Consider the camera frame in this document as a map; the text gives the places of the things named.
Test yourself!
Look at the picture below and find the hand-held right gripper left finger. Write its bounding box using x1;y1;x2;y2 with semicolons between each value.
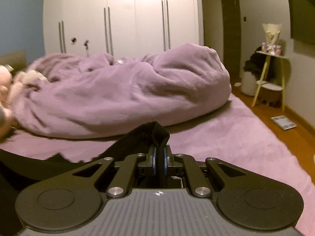
71;146;158;198

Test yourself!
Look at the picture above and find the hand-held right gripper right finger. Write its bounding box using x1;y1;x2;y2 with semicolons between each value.
161;146;248;198

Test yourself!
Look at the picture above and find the black long-sleeve shirt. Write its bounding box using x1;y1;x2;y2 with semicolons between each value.
0;122;184;195

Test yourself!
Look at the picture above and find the purple bed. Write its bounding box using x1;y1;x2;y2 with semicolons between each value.
0;96;315;227

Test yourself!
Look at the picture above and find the purple duvet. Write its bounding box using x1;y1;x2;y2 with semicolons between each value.
11;43;232;138

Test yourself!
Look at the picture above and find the white round bin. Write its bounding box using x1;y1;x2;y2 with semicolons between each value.
241;70;259;96

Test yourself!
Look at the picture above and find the brown basket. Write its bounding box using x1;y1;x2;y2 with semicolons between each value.
259;88;281;106

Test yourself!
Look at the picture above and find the flat bathroom scale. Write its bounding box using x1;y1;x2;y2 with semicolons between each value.
271;115;297;131

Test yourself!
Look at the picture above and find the side table with yellow legs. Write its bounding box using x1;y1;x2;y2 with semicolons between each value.
251;50;289;112

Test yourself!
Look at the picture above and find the dark cloth pile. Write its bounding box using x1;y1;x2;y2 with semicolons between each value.
243;45;270;79

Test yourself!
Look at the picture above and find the dark wooden door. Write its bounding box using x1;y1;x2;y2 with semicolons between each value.
220;0;242;79

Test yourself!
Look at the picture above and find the white wardrobe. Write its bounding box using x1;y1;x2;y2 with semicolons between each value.
43;0;205;57

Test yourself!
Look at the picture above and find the small white plush toy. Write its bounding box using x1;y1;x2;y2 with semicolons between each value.
13;69;48;89

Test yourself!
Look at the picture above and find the wrapped flower bouquet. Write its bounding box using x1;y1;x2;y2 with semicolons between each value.
261;23;282;53

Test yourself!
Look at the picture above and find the large white plush toy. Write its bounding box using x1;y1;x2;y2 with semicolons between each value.
0;65;15;138

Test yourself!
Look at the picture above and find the wall television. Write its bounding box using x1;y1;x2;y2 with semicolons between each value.
288;0;315;43

